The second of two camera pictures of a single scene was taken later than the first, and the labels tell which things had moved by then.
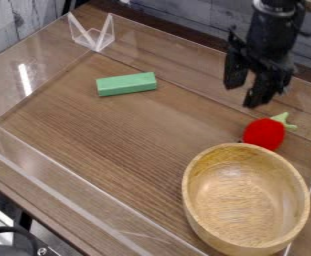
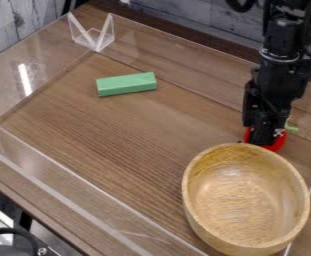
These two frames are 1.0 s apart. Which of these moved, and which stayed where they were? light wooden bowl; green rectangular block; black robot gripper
Moved: black robot gripper
Stayed: light wooden bowl; green rectangular block
